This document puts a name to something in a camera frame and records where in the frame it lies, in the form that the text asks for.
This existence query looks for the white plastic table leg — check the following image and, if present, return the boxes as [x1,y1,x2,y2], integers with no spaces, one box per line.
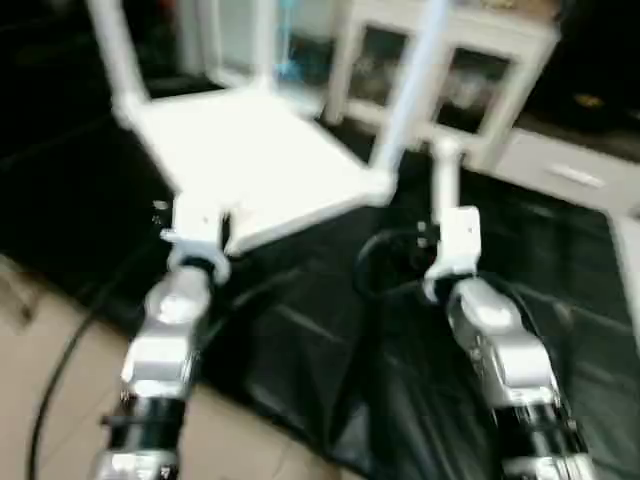
[429,137,468,219]
[249,0,283,93]
[370,0,453,189]
[86,0,153,119]

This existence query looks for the white plastic table top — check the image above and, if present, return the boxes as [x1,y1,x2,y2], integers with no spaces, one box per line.
[114,78,398,253]

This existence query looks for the black work mat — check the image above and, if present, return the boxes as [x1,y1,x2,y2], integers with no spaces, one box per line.
[0,60,640,480]

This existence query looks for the white drawer unit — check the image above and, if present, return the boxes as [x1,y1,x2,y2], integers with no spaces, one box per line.
[494,128,640,213]

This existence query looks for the white glass door cabinet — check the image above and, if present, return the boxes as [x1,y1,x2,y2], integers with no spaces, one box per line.
[324,0,563,169]

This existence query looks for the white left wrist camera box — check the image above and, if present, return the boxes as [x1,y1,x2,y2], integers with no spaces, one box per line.
[158,194,238,263]

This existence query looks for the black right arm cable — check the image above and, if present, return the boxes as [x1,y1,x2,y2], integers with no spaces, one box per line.
[354,227,443,298]

